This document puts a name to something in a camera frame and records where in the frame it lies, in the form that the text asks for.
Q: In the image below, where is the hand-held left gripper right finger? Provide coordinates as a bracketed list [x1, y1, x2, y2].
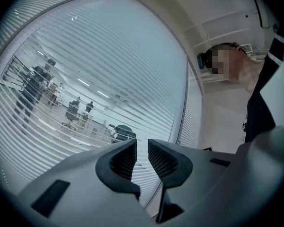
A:
[148, 139, 194, 224]

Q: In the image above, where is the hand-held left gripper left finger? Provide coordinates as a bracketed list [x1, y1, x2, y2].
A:
[95, 139, 142, 201]

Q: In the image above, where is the black office chair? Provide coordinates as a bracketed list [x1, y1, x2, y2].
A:
[111, 124, 137, 143]
[61, 102, 80, 130]

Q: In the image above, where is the person's black shirt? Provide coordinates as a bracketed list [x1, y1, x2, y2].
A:
[243, 29, 284, 144]

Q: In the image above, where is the person's head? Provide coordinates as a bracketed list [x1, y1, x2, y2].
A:
[212, 43, 263, 94]

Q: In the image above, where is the white ceiling air vent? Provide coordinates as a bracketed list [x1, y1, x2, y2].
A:
[240, 44, 253, 54]

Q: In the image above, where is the black framed ceiling light panel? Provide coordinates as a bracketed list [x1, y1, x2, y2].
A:
[247, 0, 273, 30]

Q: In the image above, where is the grey window frame post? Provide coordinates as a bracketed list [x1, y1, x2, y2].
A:
[142, 53, 191, 209]

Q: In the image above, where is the black head-mounted camera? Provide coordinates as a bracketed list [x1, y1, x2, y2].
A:
[196, 52, 213, 70]

